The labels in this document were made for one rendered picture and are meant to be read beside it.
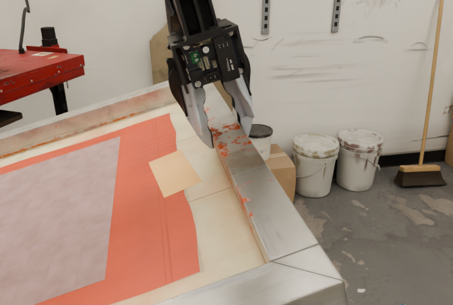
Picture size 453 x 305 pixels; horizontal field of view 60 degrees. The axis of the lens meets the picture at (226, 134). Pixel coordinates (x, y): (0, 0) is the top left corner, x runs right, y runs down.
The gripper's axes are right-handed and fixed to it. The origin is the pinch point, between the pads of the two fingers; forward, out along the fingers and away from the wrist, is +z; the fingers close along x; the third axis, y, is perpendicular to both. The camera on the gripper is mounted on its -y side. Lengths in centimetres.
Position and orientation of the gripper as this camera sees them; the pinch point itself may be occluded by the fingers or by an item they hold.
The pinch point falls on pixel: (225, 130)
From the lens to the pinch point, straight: 51.0
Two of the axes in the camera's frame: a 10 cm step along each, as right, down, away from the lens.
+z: 2.6, 8.7, 4.2
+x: 9.5, -3.2, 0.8
